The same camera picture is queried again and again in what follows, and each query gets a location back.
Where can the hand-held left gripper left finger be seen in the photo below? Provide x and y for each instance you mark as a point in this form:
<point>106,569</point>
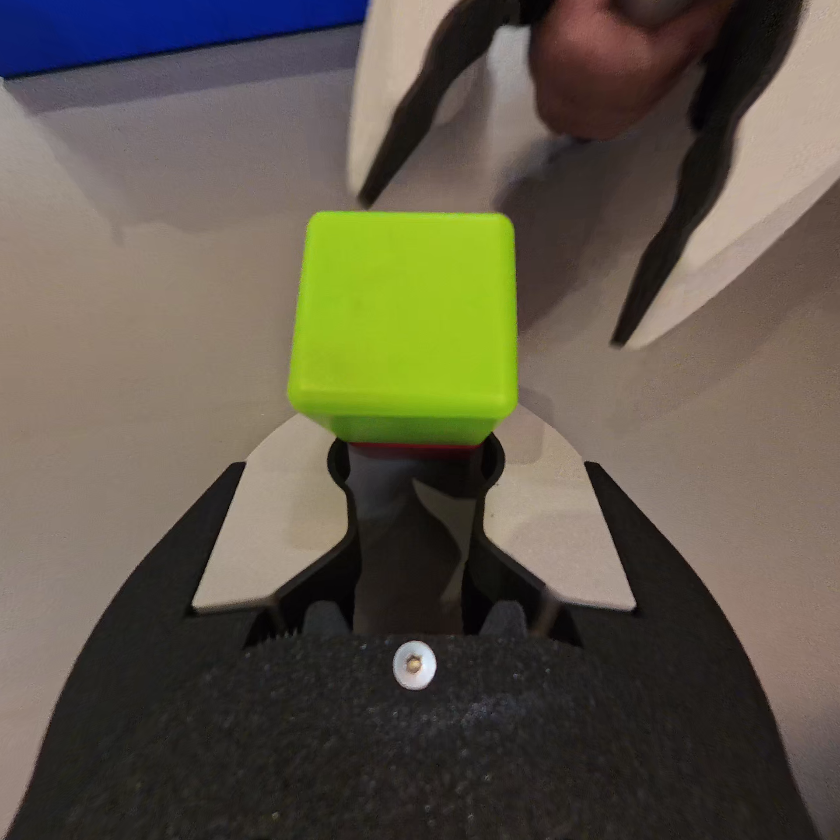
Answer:
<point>262,525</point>

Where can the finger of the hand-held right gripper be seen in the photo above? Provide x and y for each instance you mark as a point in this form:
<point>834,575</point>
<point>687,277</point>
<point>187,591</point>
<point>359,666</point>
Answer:
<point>394,98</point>
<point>774,164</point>

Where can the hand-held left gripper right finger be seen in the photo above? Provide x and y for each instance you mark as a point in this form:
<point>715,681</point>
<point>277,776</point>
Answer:
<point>558,525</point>

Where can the red cube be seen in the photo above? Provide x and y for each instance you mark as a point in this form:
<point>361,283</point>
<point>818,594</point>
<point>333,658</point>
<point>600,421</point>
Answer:
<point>413,449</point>

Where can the green cube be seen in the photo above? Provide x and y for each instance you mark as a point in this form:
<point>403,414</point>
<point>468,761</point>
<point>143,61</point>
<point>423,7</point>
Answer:
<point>403,315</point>

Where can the blue plastic bin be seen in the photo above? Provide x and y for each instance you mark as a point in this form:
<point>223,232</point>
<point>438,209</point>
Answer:
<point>164,33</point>

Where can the grey desk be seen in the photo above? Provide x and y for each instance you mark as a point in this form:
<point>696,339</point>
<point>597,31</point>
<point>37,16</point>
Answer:
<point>164,295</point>

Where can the person's right hand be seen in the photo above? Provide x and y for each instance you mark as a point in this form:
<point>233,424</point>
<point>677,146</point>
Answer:
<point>610,65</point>

